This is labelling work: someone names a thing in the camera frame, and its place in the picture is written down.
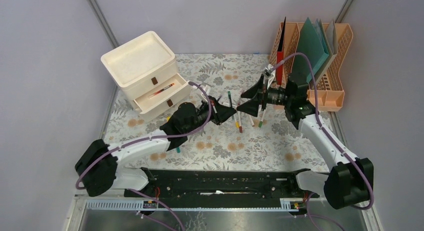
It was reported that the floral desk mat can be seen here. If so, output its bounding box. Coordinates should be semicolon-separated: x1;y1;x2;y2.
95;53;327;172

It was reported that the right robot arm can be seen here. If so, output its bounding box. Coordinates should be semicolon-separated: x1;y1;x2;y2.
236;73;375;210

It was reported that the yellow capped white marker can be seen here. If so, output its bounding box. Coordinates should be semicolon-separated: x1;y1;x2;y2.
232;114;239;129

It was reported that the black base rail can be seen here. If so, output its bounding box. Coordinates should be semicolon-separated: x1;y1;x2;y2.
91;168;359;201

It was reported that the green clear pen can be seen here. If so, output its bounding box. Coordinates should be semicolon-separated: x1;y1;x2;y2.
227;90;233;108

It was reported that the beige file folder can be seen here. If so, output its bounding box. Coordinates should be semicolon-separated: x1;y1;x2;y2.
312;19;338;85

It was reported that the teal file folder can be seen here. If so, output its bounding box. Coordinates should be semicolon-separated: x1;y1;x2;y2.
292;18;321;83

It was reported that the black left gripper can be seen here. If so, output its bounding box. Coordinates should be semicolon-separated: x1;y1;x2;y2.
184;95;237;134

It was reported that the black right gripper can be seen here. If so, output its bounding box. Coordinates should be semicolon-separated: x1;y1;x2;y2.
236;74;293;117

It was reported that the dark red capped white marker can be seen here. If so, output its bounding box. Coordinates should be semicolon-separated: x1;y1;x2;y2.
237;112;243;133

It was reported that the orange clear pen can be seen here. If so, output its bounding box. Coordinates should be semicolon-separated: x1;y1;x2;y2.
148;82;175;99

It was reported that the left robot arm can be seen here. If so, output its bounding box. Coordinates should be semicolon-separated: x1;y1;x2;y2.
74;96;237;197

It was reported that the peach plastic file organizer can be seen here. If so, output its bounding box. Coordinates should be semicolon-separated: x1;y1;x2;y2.
269;21;353;112

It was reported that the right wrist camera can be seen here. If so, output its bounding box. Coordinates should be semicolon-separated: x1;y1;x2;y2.
263;64;276;89

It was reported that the cream drawer unit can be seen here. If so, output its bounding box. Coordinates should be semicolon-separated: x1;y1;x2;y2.
100;31;192;122

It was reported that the red file folder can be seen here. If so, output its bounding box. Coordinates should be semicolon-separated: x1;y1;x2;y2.
275;17;286;86

